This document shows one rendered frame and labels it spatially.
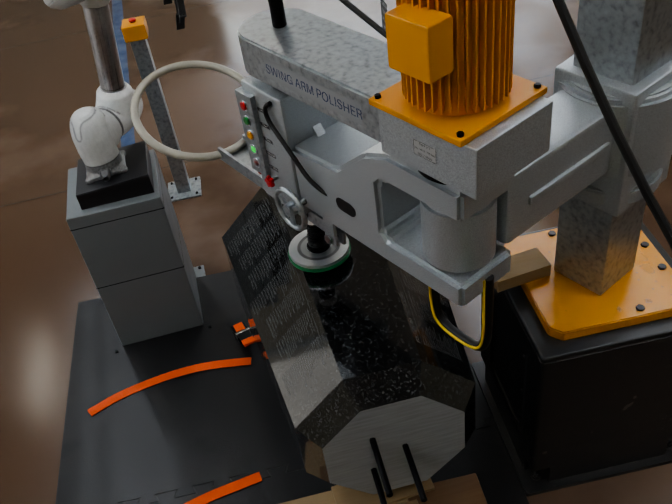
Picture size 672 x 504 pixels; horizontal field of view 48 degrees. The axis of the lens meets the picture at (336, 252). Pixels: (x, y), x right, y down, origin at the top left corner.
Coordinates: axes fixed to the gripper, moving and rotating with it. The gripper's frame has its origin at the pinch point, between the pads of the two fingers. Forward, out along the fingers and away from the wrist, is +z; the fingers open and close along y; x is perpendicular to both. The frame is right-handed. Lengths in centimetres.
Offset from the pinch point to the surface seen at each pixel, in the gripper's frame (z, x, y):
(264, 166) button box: -6, 1, 79
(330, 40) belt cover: -54, 17, 79
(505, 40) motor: -92, 28, 126
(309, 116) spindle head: -28, 13, 82
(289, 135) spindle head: -25, 5, 84
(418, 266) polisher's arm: -27, 19, 137
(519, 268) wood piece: 17, 74, 132
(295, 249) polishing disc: 30, 10, 91
